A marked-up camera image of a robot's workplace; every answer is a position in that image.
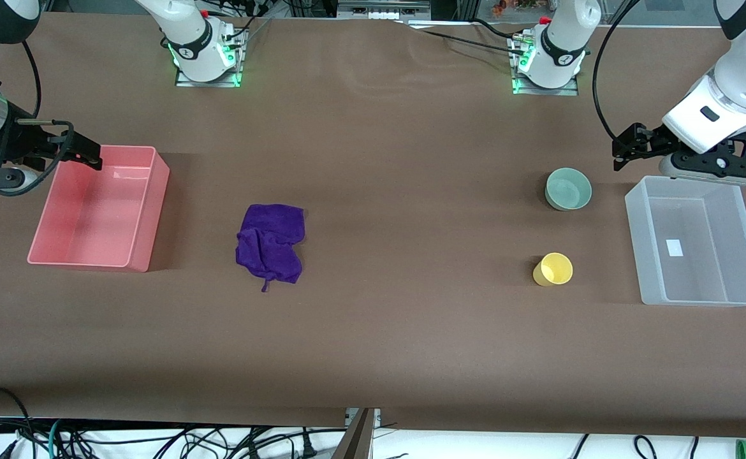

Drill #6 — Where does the mint green bowl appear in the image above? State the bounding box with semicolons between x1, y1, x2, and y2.
545;168;592;212

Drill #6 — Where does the yellow cup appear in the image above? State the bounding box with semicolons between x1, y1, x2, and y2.
532;252;573;287

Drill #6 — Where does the purple cloth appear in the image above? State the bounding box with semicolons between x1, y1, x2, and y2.
235;204;307;293

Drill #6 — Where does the pink plastic bin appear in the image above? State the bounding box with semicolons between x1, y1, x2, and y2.
27;145;171;273

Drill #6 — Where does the clear plastic bin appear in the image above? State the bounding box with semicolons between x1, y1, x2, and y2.
625;176;746;307

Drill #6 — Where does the white power strip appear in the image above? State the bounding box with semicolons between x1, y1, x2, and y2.
337;0;432;21

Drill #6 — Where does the dark wooden bar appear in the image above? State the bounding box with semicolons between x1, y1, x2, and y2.
333;408;375;459

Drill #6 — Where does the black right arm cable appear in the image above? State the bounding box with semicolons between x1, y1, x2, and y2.
21;40;43;120

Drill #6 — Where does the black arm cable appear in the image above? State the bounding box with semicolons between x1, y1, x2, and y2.
592;0;643;144
21;40;43;120

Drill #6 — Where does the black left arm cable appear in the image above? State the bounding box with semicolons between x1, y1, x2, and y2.
592;0;643;144

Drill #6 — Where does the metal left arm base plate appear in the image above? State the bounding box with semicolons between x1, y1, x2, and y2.
512;32;580;96

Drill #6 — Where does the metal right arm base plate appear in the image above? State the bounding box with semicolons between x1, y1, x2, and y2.
175;29;244;88

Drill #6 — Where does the black base power cable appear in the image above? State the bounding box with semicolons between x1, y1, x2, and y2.
405;18;530;58

